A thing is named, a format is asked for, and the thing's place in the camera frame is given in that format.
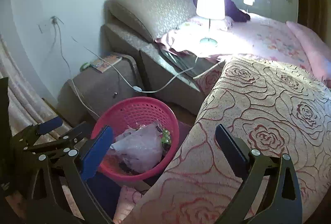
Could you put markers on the wall socket with plug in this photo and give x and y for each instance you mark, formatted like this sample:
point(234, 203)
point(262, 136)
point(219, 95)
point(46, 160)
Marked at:
point(55, 20)

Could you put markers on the rose-patterned beige blanket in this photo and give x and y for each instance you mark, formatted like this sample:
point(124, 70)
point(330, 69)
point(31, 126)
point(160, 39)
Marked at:
point(245, 123)

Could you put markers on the colourful book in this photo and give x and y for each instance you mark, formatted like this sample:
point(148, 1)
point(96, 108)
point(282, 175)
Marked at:
point(106, 63)

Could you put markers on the dark blue cloth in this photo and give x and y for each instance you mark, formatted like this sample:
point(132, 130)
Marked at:
point(108, 193)

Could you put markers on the green snack wrapper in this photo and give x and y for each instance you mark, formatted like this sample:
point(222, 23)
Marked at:
point(166, 137)

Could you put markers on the beige headboard cushion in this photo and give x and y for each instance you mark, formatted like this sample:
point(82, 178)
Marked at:
point(152, 9)

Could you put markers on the pink floral bedsheet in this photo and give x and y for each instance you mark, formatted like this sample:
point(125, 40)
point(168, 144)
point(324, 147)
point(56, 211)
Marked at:
point(258, 32)

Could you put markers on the dark wooden door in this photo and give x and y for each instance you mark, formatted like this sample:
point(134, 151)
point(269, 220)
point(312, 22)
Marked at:
point(313, 7)

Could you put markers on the beige nightstand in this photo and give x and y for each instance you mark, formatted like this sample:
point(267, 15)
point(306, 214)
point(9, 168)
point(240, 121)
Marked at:
point(98, 89)

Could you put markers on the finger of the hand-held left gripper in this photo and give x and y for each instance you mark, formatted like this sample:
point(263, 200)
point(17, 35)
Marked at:
point(77, 131)
point(50, 124)

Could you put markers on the pink plastic basket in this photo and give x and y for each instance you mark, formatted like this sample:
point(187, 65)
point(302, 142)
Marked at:
point(134, 110)

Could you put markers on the beige curtain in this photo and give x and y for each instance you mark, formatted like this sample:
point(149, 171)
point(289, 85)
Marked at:
point(18, 100)

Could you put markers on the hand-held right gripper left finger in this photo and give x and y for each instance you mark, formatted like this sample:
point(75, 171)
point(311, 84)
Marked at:
point(97, 154)

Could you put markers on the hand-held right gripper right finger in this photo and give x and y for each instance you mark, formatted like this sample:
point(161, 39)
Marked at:
point(230, 151)

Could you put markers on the small green item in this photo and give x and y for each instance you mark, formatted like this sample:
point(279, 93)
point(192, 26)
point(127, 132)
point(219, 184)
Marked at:
point(84, 66)

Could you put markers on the dark purple clothing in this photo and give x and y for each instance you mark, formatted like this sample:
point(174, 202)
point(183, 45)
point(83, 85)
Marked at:
point(235, 11)

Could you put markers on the grey plastic sheet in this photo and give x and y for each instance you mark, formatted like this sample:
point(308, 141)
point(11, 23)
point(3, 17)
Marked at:
point(178, 61)

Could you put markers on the pink pillow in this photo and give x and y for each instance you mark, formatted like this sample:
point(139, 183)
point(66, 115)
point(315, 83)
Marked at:
point(310, 45)

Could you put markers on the white table lamp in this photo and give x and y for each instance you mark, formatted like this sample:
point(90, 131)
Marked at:
point(210, 1)

